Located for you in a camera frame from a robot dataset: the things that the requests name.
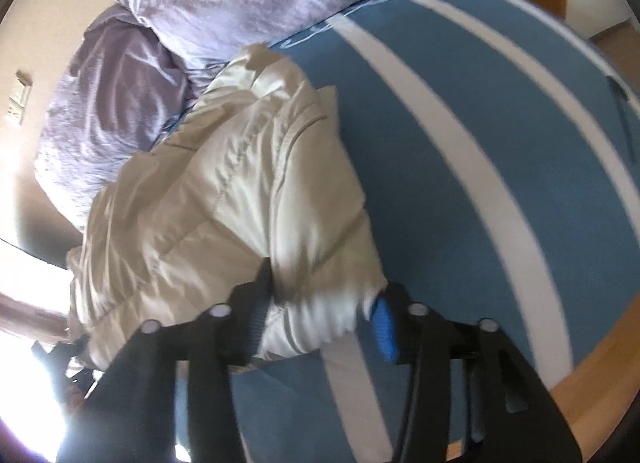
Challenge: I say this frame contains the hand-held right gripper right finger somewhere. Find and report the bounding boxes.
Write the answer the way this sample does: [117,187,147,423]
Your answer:
[372,283,571,463]

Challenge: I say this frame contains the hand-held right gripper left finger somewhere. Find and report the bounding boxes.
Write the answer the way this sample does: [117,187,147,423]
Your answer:
[55,258,274,463]

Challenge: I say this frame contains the beige quilted puffer jacket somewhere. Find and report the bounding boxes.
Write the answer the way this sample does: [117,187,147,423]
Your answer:
[65,43,390,371]

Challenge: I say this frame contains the bed with blue striped sheet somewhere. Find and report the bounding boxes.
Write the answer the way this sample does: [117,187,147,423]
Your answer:
[170,0,640,463]

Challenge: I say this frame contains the large lilac pillow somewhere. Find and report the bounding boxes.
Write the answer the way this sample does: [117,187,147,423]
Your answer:
[34,7,217,235]

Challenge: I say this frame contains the white wall switch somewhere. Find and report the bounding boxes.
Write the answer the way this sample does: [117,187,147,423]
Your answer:
[7,70,34,124]

